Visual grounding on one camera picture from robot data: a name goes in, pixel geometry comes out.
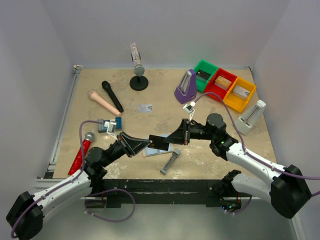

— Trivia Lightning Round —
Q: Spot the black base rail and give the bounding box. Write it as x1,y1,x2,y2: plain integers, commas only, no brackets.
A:
82,178,252,208

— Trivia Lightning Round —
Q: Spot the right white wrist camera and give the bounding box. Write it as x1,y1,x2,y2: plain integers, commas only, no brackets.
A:
183,101,196,121

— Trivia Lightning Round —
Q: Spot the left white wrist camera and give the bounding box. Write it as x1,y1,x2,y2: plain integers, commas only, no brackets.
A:
104,120,117,139

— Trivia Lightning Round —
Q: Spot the tan card in red bin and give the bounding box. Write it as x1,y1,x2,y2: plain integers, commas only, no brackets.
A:
214,76,232,90

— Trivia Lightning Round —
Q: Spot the white grey metronome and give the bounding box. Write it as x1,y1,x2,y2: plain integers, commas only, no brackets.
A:
235,100,266,136

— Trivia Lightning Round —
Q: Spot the purple metronome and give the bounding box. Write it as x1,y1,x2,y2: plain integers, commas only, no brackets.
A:
174,69,197,104

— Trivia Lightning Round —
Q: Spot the red glitter microphone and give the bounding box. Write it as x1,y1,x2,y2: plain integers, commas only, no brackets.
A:
68,132,95,176

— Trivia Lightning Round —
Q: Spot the aluminium frame rail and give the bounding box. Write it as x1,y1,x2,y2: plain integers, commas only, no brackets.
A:
34,65,83,188

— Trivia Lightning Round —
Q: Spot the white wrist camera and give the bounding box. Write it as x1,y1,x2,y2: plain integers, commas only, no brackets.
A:
104,120,117,139
183,101,196,121

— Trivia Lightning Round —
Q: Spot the red bin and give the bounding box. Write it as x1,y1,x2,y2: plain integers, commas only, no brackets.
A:
204,68,237,101

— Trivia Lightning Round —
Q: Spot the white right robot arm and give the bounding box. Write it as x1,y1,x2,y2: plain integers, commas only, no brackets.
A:
164,113,312,219

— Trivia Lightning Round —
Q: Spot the silver VIP card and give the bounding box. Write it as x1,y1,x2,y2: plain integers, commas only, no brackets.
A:
137,104,153,113

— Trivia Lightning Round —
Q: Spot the grey truss piece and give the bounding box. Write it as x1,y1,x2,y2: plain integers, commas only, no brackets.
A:
160,148,181,175

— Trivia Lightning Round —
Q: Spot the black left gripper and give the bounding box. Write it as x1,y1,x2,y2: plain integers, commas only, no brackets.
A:
102,131,151,168

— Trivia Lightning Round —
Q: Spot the black microphone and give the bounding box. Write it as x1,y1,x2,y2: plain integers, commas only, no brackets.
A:
101,80,124,113

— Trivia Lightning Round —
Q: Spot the light blue toy brick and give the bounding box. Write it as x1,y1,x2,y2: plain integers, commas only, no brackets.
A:
111,117,123,132

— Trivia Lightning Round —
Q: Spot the black VIP card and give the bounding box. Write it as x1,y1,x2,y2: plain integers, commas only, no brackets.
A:
148,135,170,151

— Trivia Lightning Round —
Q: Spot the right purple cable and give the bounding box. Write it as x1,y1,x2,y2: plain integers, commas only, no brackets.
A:
193,91,320,197

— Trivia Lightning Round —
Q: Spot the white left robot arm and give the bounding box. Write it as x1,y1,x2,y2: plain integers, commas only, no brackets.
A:
6,132,151,240

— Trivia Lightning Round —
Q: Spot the pink microphone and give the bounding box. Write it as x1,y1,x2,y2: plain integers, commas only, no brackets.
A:
87,90,121,117

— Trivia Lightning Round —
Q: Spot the beige card holder wallet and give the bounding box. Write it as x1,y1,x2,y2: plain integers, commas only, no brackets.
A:
142,143,174,157

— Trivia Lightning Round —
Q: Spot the black round microphone stand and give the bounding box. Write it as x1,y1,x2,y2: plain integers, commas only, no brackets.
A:
129,76,149,91

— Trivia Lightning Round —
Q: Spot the green bin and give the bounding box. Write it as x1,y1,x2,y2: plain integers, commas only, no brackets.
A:
193,59,219,93

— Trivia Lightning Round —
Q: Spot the glitter microphone on stand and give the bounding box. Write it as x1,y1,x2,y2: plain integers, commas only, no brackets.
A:
130,42,145,77

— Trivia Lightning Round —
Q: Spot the black card in green bin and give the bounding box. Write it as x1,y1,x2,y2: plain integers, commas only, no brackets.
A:
196,70,211,83

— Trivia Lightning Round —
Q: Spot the white card in yellow bin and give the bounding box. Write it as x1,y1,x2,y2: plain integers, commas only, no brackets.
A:
232,85,251,100

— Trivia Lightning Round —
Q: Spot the yellow bin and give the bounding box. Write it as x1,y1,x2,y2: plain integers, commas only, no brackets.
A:
223,77,257,113

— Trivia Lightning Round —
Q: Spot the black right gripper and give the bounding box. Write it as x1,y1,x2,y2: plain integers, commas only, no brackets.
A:
164,118,216,146

